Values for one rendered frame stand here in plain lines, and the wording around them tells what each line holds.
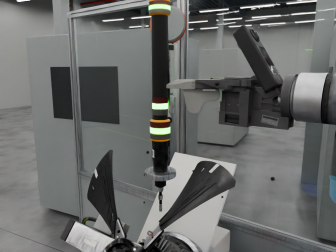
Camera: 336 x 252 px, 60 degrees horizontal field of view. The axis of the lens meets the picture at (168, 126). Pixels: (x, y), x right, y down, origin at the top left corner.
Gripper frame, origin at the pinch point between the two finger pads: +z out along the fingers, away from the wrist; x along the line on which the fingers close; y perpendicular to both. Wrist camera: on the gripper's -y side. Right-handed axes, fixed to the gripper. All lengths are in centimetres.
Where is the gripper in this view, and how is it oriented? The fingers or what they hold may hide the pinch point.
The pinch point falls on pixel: (188, 80)
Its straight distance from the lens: 57.9
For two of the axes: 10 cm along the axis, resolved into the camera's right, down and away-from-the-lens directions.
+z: -8.0, -1.1, 5.8
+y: 0.0, 9.8, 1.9
